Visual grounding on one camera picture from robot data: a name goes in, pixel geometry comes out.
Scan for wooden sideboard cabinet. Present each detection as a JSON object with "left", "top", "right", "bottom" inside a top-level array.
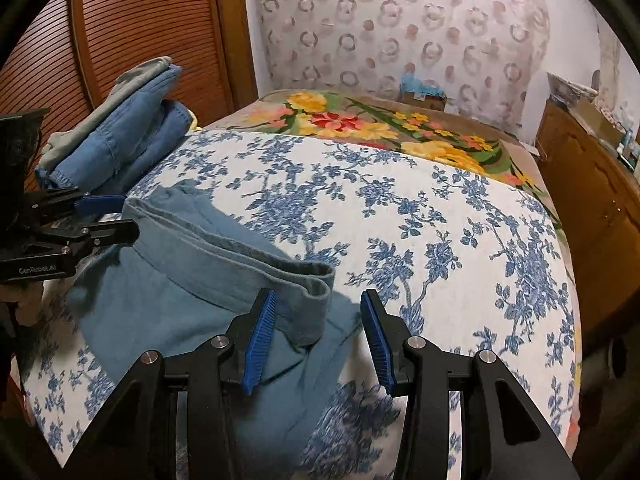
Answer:
[{"left": 535, "top": 97, "right": 640, "bottom": 333}]

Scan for small cardboard box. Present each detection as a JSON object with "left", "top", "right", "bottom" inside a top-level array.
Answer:
[{"left": 400, "top": 85, "right": 449, "bottom": 112}]

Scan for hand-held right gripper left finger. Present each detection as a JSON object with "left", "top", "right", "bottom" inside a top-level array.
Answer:
[{"left": 65, "top": 287, "right": 278, "bottom": 480}]

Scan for wrapped air conditioner pipe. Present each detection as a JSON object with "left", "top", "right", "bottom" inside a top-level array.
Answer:
[{"left": 597, "top": 24, "right": 627, "bottom": 111}]

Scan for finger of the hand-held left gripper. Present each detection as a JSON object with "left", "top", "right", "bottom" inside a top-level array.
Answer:
[
  {"left": 25, "top": 218, "right": 140, "bottom": 262},
  {"left": 29, "top": 186, "right": 128, "bottom": 217}
]

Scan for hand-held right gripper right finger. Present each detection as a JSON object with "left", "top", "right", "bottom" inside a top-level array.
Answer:
[{"left": 360, "top": 287, "right": 582, "bottom": 480}]

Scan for colourful flowered blanket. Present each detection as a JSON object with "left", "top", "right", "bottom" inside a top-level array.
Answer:
[{"left": 207, "top": 88, "right": 557, "bottom": 212}]

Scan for folded blue jeans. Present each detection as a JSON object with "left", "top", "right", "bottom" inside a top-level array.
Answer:
[{"left": 37, "top": 65, "right": 194, "bottom": 192}]

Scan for blue floral bedsheet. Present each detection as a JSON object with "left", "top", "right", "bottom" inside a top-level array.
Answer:
[{"left": 15, "top": 130, "right": 582, "bottom": 480}]

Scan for wooden louvered wardrobe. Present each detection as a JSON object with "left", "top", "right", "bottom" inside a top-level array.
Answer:
[{"left": 0, "top": 0, "right": 259, "bottom": 182}]

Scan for teal short pants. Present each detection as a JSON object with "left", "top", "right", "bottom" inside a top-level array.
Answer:
[{"left": 65, "top": 180, "right": 364, "bottom": 474}]

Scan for blue plastic bag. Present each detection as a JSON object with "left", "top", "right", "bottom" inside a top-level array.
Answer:
[{"left": 400, "top": 72, "right": 444, "bottom": 97}]

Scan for stack of papers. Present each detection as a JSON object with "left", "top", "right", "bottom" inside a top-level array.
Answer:
[{"left": 547, "top": 72, "right": 599, "bottom": 107}]

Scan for person's left hand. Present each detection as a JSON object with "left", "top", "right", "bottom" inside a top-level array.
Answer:
[{"left": 0, "top": 280, "right": 47, "bottom": 329}]

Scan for flat cardboard box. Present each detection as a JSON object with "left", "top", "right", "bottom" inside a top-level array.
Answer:
[{"left": 575, "top": 97, "right": 627, "bottom": 147}]

